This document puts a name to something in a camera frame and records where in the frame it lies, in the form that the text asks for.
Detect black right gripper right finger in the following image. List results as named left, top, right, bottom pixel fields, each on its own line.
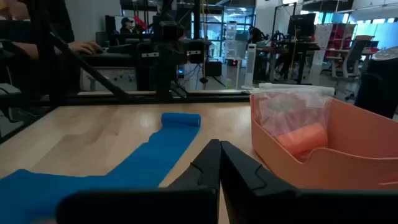
left=220, top=140, right=398, bottom=224

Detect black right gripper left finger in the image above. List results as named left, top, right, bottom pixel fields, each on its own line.
left=55, top=139, right=222, bottom=224

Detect blue elastic bandage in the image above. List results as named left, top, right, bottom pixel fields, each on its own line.
left=0, top=112, right=202, bottom=224

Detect person's forearm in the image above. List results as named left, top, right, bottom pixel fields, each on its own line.
left=12, top=42, right=72, bottom=60

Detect orange bandage roll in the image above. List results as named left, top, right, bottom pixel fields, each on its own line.
left=275, top=122, right=329, bottom=156

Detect plastic bag with orange roll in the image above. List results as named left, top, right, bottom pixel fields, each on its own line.
left=251, top=82, right=336, bottom=156

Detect person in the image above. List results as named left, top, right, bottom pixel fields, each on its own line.
left=248, top=26, right=269, bottom=45
left=0, top=0, right=77, bottom=94
left=119, top=17, right=137, bottom=35

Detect clear stacked containers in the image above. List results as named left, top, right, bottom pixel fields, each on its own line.
left=224, top=21, right=247, bottom=60

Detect white tower fan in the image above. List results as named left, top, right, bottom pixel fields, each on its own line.
left=243, top=43, right=257, bottom=90

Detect person's hand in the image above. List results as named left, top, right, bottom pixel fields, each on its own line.
left=67, top=40, right=103, bottom=55

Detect orange plastic bin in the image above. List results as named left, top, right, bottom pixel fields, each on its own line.
left=249, top=92, right=398, bottom=191

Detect black monitor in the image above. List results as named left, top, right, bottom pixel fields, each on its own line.
left=287, top=12, right=317, bottom=42

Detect grey office chair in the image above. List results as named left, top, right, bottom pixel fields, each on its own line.
left=331, top=34, right=374, bottom=79

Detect black metal table frame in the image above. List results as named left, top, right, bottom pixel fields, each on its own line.
left=0, top=30, right=252, bottom=144

